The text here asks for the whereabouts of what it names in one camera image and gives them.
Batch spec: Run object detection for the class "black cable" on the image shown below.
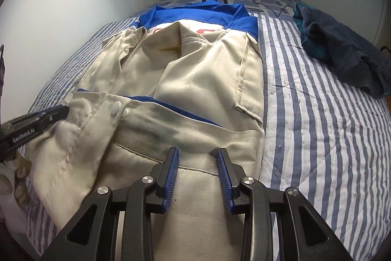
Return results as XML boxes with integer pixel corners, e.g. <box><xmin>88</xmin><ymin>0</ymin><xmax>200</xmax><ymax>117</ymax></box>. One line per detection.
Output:
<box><xmin>226</xmin><ymin>0</ymin><xmax>297</xmax><ymax>18</ymax></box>

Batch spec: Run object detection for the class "blue white striped quilt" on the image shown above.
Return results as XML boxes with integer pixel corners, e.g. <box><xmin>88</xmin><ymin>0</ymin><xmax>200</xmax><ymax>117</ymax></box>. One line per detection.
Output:
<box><xmin>14</xmin><ymin>0</ymin><xmax>390</xmax><ymax>261</ymax></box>

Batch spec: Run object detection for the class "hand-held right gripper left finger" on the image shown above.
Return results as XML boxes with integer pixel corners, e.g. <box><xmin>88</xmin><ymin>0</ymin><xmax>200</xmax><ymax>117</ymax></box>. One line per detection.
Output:
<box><xmin>41</xmin><ymin>146</ymin><xmax>180</xmax><ymax>261</ymax></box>

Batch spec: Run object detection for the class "dark blue cloth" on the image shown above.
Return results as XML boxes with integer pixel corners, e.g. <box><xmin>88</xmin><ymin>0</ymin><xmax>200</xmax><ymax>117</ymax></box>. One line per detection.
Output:
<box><xmin>293</xmin><ymin>2</ymin><xmax>391</xmax><ymax>99</ymax></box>

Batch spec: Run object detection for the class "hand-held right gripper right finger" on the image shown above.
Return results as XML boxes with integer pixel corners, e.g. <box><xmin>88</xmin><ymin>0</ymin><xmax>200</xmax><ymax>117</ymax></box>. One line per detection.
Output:
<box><xmin>216</xmin><ymin>148</ymin><xmax>356</xmax><ymax>261</ymax></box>

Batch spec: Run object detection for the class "beige and blue work jacket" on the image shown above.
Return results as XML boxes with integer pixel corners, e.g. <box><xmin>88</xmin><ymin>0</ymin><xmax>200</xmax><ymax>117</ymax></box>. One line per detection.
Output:
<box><xmin>23</xmin><ymin>2</ymin><xmax>266</xmax><ymax>261</ymax></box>

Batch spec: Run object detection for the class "person's left hand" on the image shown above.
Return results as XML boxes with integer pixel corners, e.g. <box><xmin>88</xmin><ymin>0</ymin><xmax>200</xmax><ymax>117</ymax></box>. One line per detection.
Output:
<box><xmin>0</xmin><ymin>154</ymin><xmax>33</xmax><ymax>219</ymax></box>

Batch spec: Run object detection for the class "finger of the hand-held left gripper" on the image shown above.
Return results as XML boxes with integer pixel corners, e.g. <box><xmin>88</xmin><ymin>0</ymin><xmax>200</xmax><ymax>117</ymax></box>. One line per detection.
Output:
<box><xmin>43</xmin><ymin>111</ymin><xmax>69</xmax><ymax>129</ymax></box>
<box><xmin>29</xmin><ymin>106</ymin><xmax>69</xmax><ymax>118</ymax></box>

